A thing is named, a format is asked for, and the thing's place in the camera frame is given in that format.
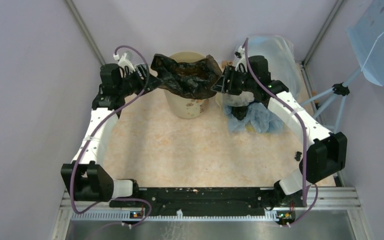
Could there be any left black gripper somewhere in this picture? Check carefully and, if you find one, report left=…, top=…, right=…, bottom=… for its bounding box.
left=117, top=63, right=165, bottom=98

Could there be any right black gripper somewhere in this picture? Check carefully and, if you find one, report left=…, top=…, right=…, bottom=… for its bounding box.
left=210, top=66, right=256, bottom=96

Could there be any black trash bag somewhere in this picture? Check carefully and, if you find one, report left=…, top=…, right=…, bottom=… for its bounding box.
left=231, top=105, right=249, bottom=121
left=150, top=53, right=222, bottom=100

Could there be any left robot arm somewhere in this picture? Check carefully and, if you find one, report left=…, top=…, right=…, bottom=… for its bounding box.
left=60, top=63, right=163, bottom=207

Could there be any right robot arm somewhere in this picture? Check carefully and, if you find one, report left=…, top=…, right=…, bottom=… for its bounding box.
left=211, top=55, right=348, bottom=206

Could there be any beige round trash bin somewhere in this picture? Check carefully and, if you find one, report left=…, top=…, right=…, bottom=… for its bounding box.
left=164, top=51, right=210, bottom=119

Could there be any small wooden block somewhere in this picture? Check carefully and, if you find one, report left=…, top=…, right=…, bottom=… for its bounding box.
left=221, top=60, right=233, bottom=70

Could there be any white clear plastic bag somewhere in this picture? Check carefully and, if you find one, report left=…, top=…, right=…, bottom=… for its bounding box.
left=222, top=91, right=255, bottom=107

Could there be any blue plastic bag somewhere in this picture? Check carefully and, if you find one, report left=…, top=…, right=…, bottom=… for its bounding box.
left=222, top=102, right=284, bottom=134

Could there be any large translucent plastic bag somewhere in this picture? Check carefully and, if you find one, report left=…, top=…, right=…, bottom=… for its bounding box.
left=248, top=35, right=302, bottom=99

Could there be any small black plastic clip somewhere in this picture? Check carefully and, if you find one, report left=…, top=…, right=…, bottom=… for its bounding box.
left=294, top=151, right=303, bottom=162

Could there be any blue perforated lamp panel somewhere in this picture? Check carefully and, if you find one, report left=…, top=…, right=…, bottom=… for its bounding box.
left=346, top=0, right=384, bottom=87

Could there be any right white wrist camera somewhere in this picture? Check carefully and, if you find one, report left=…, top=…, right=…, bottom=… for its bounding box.
left=233, top=45, right=247, bottom=72

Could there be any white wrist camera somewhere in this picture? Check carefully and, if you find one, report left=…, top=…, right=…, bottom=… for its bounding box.
left=233, top=45, right=247, bottom=72
left=113, top=51, right=136, bottom=77

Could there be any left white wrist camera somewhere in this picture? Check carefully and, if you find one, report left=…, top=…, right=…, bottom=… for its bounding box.
left=113, top=51, right=136, bottom=77

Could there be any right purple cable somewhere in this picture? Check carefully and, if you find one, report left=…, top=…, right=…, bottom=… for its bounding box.
left=241, top=37, right=319, bottom=228

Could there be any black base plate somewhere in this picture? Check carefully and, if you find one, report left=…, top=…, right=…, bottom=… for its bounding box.
left=110, top=186, right=309, bottom=218

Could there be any white toothed cable rail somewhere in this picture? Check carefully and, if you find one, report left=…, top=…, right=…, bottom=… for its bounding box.
left=71, top=210, right=279, bottom=222

